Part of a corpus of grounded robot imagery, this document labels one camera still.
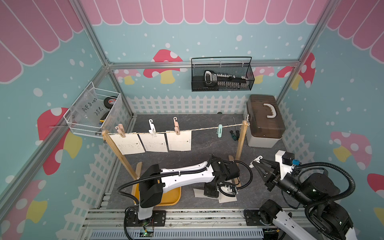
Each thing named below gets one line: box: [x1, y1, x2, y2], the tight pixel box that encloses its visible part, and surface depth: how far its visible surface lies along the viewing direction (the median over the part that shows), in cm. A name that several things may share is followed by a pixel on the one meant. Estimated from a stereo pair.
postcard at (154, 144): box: [138, 133, 168, 152], surface depth 63 cm
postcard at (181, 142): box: [165, 130, 192, 152], surface depth 62 cm
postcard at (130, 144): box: [108, 133, 146, 155], surface depth 62 cm
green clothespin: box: [216, 124, 223, 138], surface depth 58 cm
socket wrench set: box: [203, 70, 249, 89], surface depth 91 cm
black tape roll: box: [103, 97, 117, 110], surface depth 82 cm
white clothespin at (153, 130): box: [148, 119, 157, 138], surface depth 56 cm
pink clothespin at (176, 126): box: [173, 117, 181, 136], surface depth 56 cm
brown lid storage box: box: [243, 94, 286, 148], surface depth 97 cm
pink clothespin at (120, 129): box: [115, 123, 126, 138], surface depth 55 cm
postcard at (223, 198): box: [218, 191, 238, 204], surface depth 81 cm
